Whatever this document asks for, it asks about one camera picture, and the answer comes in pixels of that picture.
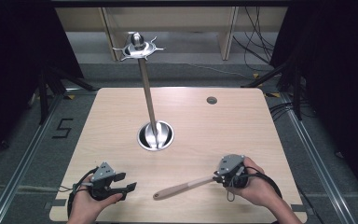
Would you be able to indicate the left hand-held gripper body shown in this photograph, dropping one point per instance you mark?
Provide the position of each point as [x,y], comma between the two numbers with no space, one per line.
[103,174]

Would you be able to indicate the person's right hand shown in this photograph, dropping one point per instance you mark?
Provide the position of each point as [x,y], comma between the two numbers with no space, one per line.
[258,189]

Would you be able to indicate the wooden utensil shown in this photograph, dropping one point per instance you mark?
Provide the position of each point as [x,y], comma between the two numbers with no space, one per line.
[180,188]

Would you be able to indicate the metal floor rail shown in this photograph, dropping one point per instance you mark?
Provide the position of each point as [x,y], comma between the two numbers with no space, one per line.
[21,161]
[320,161]

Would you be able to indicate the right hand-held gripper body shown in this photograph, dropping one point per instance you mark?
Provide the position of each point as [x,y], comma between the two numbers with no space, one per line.
[230,165]

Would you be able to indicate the metal utensil stand with hooks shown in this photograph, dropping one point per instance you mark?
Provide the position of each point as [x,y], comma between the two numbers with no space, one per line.
[150,105]

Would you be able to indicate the black curtain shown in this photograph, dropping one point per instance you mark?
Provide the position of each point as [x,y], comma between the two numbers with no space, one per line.
[338,77]
[15,62]

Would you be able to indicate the grey table grommet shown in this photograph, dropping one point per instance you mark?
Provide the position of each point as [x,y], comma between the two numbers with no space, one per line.
[211,100]

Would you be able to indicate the black tripod stand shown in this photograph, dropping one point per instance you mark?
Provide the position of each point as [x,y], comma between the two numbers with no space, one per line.
[45,93]
[296,90]

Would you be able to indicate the person's left hand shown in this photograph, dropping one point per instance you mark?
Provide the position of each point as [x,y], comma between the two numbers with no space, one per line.
[85,205]

